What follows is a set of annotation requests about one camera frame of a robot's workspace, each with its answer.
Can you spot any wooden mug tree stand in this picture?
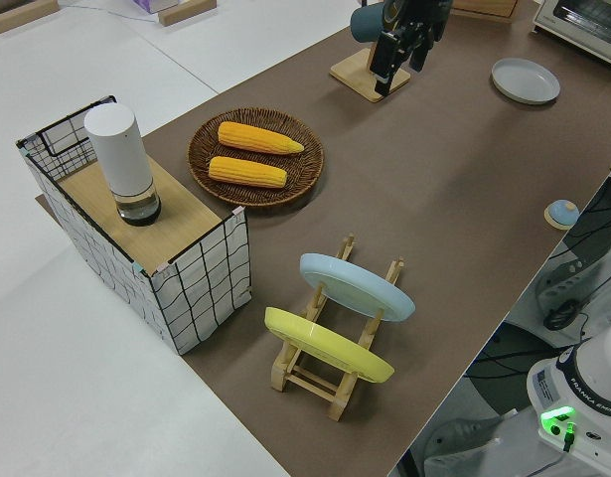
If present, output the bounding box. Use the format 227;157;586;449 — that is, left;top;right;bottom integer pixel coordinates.
328;42;412;104

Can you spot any gray plastic cover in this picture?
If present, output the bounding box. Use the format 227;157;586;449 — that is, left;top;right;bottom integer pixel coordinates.
408;411;515;477

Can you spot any white perforated metal bracket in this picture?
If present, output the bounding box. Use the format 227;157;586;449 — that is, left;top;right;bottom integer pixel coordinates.
535;255;592;324

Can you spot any yellow plate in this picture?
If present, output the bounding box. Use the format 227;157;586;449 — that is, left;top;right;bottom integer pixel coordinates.
263;306;396;385

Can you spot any yellow corn cob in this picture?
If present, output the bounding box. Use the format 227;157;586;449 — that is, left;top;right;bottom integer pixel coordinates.
218;120;306;156
208;155;289;190

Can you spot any light blue plate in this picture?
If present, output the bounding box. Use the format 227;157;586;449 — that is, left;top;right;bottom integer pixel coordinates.
298;251;416;324

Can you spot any brown table mat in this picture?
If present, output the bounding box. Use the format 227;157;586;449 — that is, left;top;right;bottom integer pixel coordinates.
34;0;611;477

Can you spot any wooden dish rack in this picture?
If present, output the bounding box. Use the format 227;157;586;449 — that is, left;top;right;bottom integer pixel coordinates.
269;233;406;423

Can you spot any purple tissue box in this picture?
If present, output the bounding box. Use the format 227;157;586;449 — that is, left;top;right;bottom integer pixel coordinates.
130;0;180;15

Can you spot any black wire grid storage basket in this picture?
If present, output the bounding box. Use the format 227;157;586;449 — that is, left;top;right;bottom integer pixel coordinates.
15;94;252;357

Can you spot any long wooden block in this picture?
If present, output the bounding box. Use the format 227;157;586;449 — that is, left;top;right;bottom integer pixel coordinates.
0;0;61;35

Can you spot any gray round plate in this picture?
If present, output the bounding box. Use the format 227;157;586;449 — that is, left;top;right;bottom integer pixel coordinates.
490;57;562;107

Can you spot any teal mug with yellow inside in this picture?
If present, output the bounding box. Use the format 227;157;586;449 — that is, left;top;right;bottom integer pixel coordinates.
349;0;405;46

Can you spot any black coiled cable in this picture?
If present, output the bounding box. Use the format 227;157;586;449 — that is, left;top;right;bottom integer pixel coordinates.
542;300;582;333

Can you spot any round brown wicker basket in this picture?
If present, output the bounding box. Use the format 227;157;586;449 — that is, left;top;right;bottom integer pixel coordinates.
187;106;326;208

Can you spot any light wooden box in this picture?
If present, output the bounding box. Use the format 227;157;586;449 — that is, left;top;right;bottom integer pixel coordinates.
451;0;523;24

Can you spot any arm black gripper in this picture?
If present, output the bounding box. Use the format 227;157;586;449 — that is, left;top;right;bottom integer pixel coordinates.
373;0;455;97

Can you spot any small blue round puck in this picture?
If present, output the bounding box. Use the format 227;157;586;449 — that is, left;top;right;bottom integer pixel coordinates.
542;198;579;231

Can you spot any cream toaster oven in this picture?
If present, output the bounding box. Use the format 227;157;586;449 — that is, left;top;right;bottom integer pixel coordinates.
528;0;611;74

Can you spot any wooden basket lid board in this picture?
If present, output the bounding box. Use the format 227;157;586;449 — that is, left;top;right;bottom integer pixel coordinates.
56;156;223;274

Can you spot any short wooden block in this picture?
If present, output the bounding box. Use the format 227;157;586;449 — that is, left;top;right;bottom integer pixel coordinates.
157;0;218;26

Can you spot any white cylinder with glass base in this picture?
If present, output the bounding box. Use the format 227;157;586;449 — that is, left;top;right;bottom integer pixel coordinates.
82;102;163;228

